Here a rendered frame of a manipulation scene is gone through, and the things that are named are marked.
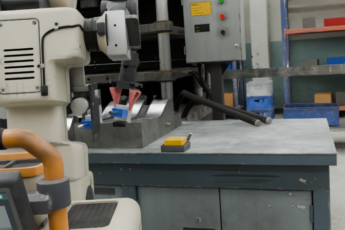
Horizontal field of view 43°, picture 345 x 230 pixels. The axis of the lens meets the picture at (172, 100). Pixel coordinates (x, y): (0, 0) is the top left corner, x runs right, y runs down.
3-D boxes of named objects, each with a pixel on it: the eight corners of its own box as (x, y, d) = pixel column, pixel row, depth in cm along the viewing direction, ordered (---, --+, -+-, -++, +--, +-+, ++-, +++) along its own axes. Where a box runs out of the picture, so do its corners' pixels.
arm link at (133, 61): (122, 47, 153) (138, 50, 153) (123, 50, 160) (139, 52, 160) (119, 67, 153) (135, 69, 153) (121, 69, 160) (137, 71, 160)
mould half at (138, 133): (142, 148, 153) (140, 109, 152) (75, 148, 160) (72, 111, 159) (181, 125, 200) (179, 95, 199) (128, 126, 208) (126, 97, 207)
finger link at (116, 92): (114, 108, 161) (117, 82, 161) (132, 111, 159) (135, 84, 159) (106, 107, 154) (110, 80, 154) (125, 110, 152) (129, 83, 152)
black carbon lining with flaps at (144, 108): (132, 126, 160) (130, 99, 159) (91, 126, 164) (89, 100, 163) (161, 113, 193) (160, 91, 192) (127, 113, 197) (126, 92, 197)
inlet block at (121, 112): (115, 121, 145) (118, 105, 145) (101, 119, 147) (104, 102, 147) (130, 121, 158) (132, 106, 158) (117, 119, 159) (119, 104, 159)
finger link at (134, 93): (120, 109, 160) (123, 83, 160) (138, 112, 158) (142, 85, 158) (113, 108, 153) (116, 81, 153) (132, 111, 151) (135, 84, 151)
